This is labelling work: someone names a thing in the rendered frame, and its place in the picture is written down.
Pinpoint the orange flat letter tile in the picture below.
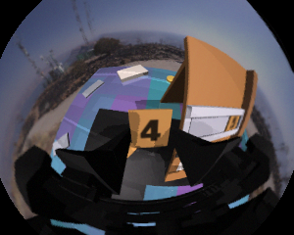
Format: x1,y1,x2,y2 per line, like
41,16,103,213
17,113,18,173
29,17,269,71
127,145,136,157

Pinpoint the yellow flat disc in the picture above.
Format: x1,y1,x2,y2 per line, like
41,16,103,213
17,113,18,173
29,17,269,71
167,75,174,82

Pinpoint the white number card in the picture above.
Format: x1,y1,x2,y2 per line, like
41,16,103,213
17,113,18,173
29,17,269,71
175,162,183,171

